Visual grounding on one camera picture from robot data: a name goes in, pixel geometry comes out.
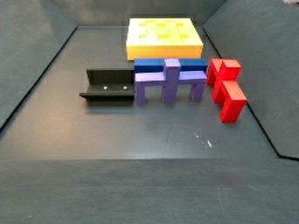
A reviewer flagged yellow slotted board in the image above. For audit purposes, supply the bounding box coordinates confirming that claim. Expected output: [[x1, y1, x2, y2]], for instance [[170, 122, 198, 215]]
[[125, 18, 202, 60]]

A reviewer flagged purple block piece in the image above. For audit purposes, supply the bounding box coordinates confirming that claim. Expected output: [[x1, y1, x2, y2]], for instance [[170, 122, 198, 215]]
[[134, 59, 206, 105]]

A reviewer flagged blue flat block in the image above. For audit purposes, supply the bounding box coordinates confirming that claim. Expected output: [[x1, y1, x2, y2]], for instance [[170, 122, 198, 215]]
[[134, 59, 208, 73]]

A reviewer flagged red block piece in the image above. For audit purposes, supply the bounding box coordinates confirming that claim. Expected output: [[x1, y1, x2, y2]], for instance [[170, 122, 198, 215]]
[[206, 59, 248, 123]]

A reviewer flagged black angle bracket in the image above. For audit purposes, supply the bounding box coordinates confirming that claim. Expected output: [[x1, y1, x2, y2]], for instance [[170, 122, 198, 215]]
[[78, 68, 136, 102]]

